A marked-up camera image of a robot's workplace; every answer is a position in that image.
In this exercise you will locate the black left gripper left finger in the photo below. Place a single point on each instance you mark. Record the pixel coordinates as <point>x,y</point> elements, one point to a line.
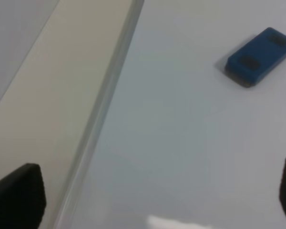
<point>22,198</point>

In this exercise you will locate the blue whiteboard eraser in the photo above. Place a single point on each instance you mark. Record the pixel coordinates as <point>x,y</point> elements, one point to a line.
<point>257,58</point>

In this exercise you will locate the white whiteboard with aluminium frame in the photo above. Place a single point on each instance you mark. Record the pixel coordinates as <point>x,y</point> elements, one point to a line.
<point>182,144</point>

